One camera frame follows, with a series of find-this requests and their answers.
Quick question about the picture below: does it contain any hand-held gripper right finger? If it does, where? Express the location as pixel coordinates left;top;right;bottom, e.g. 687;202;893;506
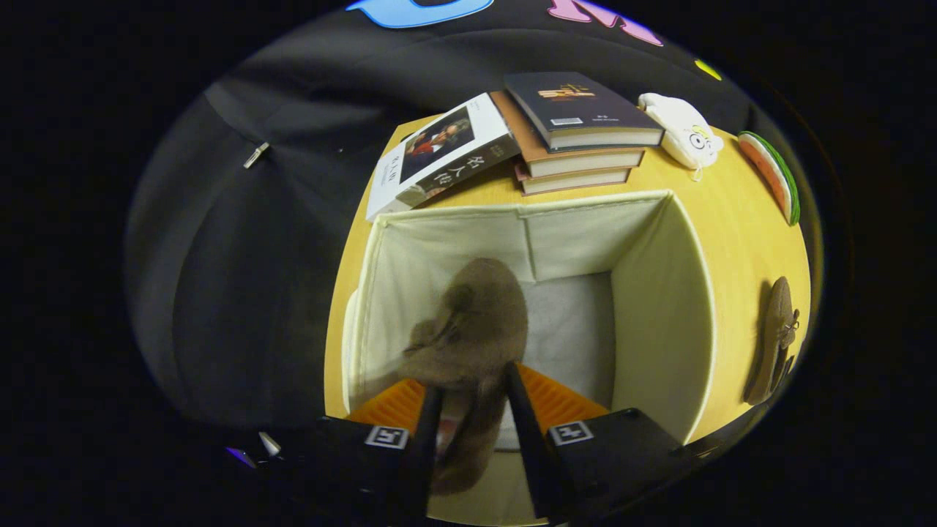
504;362;696;523

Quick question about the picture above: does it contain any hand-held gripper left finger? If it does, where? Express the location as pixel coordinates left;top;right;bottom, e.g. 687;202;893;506
291;378;445;522

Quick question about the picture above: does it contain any brown fuzzy shoe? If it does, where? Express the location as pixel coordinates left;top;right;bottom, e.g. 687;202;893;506
399;256;529;495
743;276;801;405

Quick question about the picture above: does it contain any beige fabric storage box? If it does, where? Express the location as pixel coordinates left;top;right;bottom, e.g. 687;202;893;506
340;189;717;526

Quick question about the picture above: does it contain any black backdrop cloth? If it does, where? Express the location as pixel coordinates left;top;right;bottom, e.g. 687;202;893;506
124;0;755;433

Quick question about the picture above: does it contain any reddish cover book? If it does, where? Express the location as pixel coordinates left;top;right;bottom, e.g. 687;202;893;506
515;162;632;196

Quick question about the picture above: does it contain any brown cover book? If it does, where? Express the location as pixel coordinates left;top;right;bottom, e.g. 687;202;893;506
489;90;646;179

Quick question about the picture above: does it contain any white portrait book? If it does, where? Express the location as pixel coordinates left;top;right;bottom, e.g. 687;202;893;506
365;92;522;222

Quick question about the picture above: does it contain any white plush toy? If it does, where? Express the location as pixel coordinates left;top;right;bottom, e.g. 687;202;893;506
637;92;725;182

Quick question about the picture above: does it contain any watermelon slice plush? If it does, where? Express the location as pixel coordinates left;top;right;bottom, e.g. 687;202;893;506
737;130;802;226

